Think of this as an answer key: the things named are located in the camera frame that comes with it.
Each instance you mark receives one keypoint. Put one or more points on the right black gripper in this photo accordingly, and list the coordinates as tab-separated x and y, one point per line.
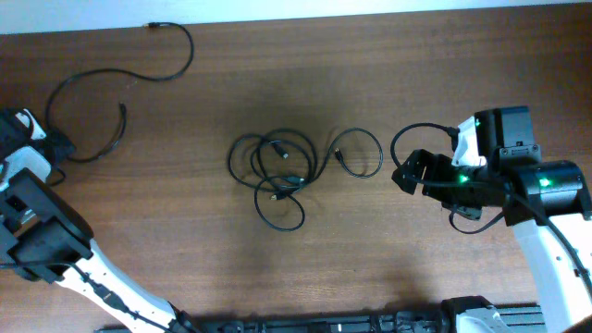
437	165

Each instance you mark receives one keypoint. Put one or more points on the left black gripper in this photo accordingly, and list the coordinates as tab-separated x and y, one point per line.
66	149

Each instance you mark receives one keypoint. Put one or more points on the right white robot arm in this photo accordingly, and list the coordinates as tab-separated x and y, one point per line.
496	162

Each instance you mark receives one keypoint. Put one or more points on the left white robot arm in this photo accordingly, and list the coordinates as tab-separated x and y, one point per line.
45	239

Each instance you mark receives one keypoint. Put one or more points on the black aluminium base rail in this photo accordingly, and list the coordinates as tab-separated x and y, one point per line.
527	319

